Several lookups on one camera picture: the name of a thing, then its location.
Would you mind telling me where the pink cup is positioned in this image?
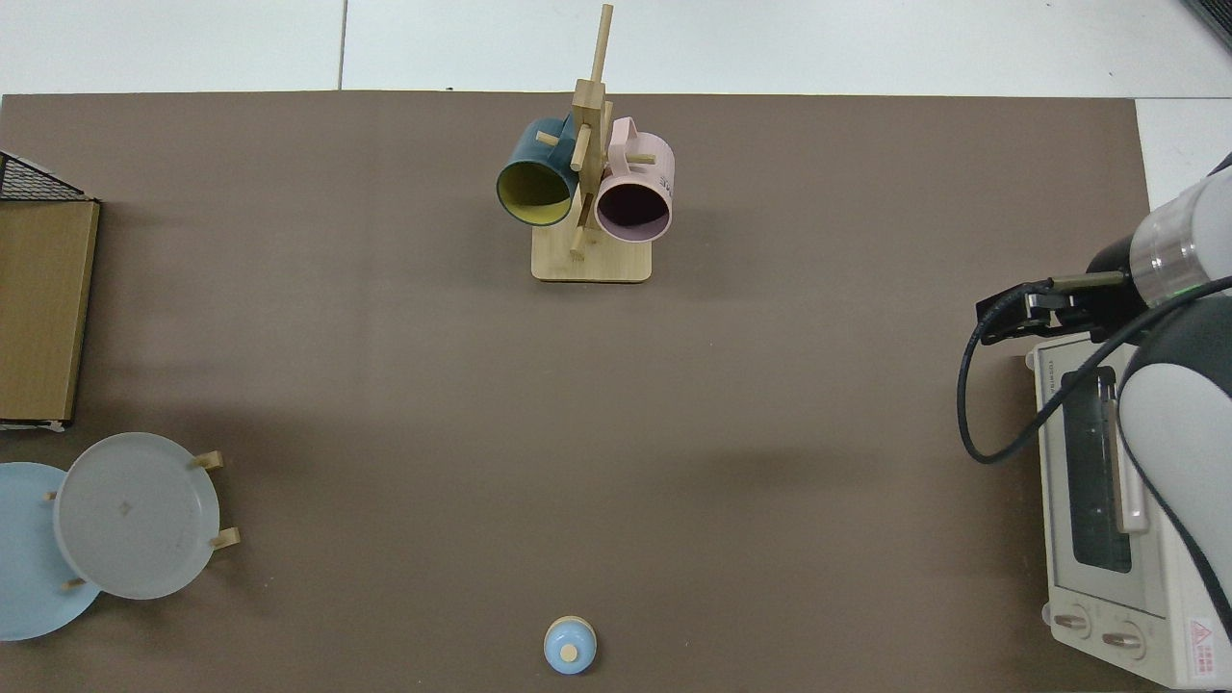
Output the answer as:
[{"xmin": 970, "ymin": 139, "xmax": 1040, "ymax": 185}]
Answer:
[{"xmin": 593, "ymin": 115, "xmax": 676, "ymax": 244}]

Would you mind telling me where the wooden cup stand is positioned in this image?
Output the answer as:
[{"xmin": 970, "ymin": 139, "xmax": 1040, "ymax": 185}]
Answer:
[{"xmin": 530, "ymin": 3, "xmax": 655, "ymax": 284}]

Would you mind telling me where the light blue plate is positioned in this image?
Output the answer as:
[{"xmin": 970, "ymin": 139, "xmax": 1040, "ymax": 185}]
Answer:
[{"xmin": 0, "ymin": 461, "xmax": 103, "ymax": 643}]

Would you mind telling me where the small blue round thing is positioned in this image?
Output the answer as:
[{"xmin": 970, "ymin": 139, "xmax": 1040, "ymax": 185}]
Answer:
[{"xmin": 543, "ymin": 616, "xmax": 599, "ymax": 676}]

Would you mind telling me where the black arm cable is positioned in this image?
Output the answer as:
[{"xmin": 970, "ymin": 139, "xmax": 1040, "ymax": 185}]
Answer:
[{"xmin": 956, "ymin": 273, "xmax": 1232, "ymax": 466}]

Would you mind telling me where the pale toaster oven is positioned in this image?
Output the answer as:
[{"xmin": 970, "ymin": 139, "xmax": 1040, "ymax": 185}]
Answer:
[{"xmin": 1024, "ymin": 331, "xmax": 1232, "ymax": 691}]

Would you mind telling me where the grey plate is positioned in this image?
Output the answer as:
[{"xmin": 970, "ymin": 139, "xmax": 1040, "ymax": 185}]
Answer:
[{"xmin": 52, "ymin": 431, "xmax": 221, "ymax": 602}]

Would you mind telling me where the brown table cloth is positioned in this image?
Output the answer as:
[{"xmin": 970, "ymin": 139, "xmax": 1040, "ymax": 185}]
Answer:
[{"xmin": 0, "ymin": 91, "xmax": 1164, "ymax": 693}]

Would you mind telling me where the wire basket with wooden floor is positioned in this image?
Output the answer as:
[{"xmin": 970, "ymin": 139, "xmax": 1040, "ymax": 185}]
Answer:
[{"xmin": 0, "ymin": 150, "xmax": 102, "ymax": 432}]

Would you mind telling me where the wooden plate rack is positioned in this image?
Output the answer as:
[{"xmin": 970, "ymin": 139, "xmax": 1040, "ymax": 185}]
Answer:
[{"xmin": 38, "ymin": 449, "xmax": 243, "ymax": 591}]

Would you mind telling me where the dark blue cup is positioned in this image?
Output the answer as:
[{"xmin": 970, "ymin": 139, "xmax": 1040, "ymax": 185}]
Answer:
[{"xmin": 495, "ymin": 113, "xmax": 582, "ymax": 229}]

